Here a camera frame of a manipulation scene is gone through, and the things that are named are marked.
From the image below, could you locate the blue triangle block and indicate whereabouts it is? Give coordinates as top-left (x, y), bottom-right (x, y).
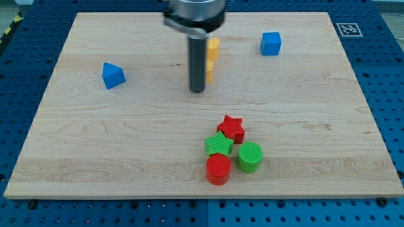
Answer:
top-left (102, 62), bottom-right (126, 90)

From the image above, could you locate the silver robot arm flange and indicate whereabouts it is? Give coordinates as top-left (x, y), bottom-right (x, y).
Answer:
top-left (163, 0), bottom-right (227, 40)

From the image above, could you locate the yellow hexagon block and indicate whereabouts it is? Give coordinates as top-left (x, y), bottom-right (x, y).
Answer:
top-left (207, 38), bottom-right (220, 61)

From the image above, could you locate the red star block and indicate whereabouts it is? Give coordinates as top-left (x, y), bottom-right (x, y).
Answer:
top-left (217, 115), bottom-right (246, 144)

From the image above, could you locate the green star block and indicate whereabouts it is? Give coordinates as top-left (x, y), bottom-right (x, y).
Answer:
top-left (205, 131), bottom-right (234, 156)

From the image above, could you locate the yellow block behind rod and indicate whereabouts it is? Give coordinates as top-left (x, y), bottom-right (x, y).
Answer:
top-left (206, 60), bottom-right (213, 83)

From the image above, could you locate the red cylinder block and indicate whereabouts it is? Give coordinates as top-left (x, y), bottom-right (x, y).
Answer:
top-left (206, 153), bottom-right (232, 185)

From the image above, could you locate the green cylinder block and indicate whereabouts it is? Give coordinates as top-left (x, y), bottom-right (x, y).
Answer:
top-left (237, 142), bottom-right (263, 173)

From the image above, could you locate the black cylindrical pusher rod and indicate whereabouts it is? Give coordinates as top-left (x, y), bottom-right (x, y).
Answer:
top-left (187, 37), bottom-right (206, 93)

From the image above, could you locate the wooden board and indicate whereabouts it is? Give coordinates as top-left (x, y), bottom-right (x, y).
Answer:
top-left (4, 12), bottom-right (403, 199)

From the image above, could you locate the blue cube block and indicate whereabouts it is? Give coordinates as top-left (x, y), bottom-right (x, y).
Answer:
top-left (260, 32), bottom-right (282, 56)

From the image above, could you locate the white fiducial marker tag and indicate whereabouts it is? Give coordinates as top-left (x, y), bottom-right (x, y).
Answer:
top-left (336, 22), bottom-right (363, 37)

